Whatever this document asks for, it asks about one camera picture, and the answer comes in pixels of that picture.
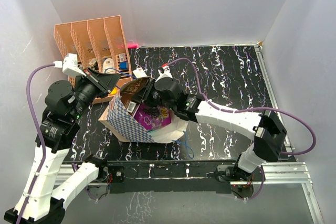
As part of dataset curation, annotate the purple snack bag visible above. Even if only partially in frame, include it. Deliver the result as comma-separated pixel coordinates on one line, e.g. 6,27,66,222
134,104,172,131

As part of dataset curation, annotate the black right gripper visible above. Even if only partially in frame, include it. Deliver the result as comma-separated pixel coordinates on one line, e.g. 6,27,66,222
132,78,176,111

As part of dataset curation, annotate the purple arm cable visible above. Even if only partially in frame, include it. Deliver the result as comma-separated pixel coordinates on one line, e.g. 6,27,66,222
14,63,57,223
166,57,317,155

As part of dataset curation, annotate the brown kettle chips bag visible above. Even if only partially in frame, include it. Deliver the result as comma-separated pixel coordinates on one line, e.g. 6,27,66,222
120,77,150,116

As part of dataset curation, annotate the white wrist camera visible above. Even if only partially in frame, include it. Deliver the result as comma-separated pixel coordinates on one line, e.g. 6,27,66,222
156,63,172,82
53,53,86,78

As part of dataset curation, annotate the blue checkered paper bag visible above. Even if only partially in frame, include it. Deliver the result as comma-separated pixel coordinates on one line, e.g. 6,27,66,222
99,89,189,148

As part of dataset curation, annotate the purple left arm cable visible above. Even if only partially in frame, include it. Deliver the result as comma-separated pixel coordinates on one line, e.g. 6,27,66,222
14,63,57,223

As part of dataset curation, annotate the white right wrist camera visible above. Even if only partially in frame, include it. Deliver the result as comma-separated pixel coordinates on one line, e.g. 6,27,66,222
156,63,172,82

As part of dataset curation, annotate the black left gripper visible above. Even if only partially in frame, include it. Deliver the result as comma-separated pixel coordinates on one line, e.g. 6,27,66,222
69,67,120,121

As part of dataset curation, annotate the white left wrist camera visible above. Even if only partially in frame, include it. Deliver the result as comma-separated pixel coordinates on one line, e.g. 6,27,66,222
53,53,86,78

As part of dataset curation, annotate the small white red box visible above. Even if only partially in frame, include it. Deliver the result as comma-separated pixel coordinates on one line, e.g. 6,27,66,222
132,68,147,78

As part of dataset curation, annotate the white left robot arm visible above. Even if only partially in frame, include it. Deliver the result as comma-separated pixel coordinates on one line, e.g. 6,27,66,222
4,68,121,223

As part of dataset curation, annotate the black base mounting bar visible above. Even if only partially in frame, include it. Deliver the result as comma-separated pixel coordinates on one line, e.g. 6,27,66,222
108,160,248,194

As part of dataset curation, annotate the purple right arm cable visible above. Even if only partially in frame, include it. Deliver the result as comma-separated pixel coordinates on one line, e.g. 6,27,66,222
166,57,317,155

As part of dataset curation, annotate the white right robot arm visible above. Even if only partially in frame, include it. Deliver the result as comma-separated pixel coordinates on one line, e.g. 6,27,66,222
131,77,287,181

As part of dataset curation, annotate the white label bottle in organizer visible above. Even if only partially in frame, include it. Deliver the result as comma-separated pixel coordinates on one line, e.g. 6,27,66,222
103,57,115,74

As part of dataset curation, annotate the orange plastic file organizer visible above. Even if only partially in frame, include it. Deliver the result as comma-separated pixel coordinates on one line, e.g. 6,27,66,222
54,15,135,105

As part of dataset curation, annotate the yellow object in organizer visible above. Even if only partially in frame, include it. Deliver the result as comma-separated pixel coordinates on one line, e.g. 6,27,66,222
110,87,118,95

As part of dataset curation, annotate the blue item in organizer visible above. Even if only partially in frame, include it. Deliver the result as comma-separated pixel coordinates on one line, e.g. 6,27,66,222
119,61,129,71

